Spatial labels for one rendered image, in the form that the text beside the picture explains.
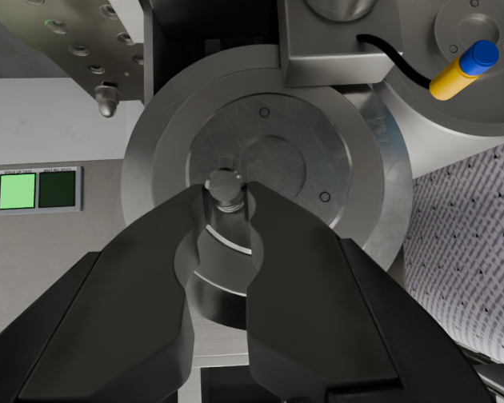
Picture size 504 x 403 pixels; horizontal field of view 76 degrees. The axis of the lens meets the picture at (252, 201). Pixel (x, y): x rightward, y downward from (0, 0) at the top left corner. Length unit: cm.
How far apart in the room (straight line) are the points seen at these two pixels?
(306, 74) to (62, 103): 270
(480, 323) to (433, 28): 24
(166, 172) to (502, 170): 24
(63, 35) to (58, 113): 234
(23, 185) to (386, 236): 53
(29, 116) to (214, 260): 277
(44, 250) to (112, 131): 209
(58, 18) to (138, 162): 30
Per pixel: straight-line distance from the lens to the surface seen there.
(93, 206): 55
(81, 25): 45
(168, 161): 16
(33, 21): 47
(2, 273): 62
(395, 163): 18
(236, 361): 52
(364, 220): 16
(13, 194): 61
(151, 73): 20
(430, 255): 39
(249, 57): 19
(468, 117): 21
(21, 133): 288
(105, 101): 57
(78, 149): 266
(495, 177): 31
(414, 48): 22
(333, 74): 17
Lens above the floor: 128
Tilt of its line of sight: 7 degrees down
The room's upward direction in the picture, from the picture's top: 177 degrees clockwise
